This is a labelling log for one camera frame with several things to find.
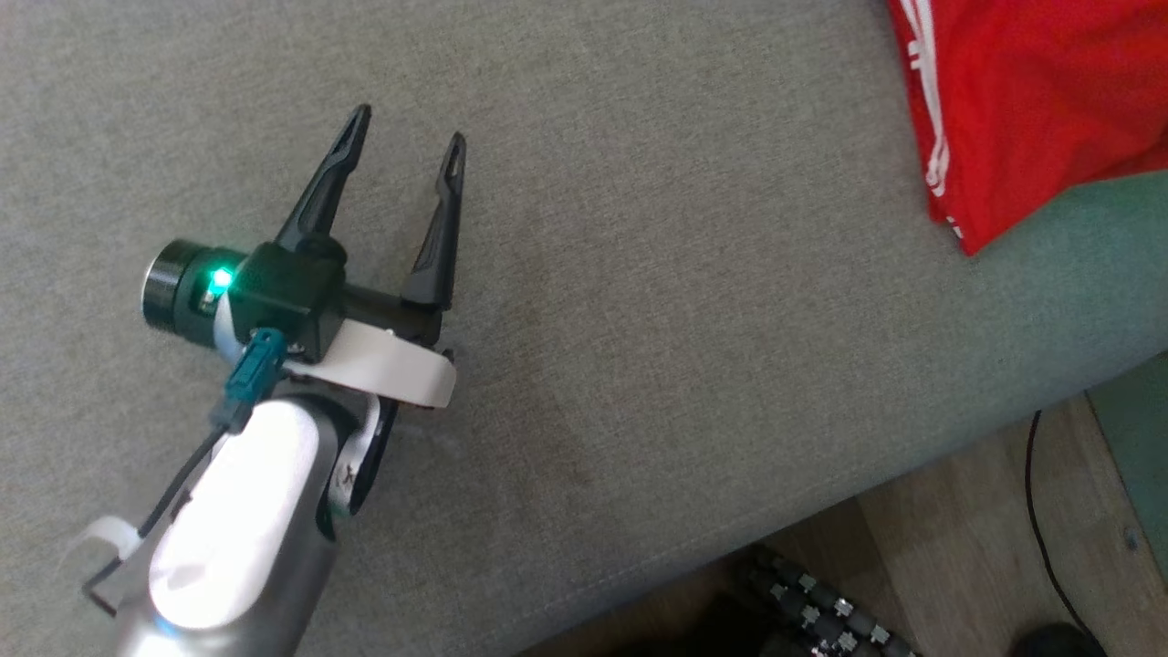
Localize grey green floor rug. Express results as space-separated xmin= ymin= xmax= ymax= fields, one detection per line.
xmin=1086 ymin=351 xmax=1168 ymax=585

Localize thin black floor cable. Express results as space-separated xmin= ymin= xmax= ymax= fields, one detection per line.
xmin=1024 ymin=411 xmax=1110 ymax=632

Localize red shorts white stripes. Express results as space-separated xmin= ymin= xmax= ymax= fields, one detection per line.
xmin=887 ymin=0 xmax=1168 ymax=256

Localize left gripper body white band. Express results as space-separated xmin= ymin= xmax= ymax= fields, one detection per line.
xmin=141 ymin=239 xmax=457 ymax=409

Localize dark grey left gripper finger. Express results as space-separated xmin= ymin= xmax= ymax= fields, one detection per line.
xmin=274 ymin=103 xmax=373 ymax=258
xmin=400 ymin=132 xmax=468 ymax=311

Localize large grey sofa seat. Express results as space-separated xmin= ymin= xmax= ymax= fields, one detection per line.
xmin=0 ymin=0 xmax=1168 ymax=657

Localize black round object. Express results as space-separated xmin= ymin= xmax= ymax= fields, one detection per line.
xmin=1013 ymin=623 xmax=1110 ymax=657

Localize white cable strap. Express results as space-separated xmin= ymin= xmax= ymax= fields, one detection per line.
xmin=66 ymin=515 xmax=140 ymax=563

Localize teal connector black cable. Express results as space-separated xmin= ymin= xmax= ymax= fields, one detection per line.
xmin=82 ymin=328 xmax=289 ymax=608

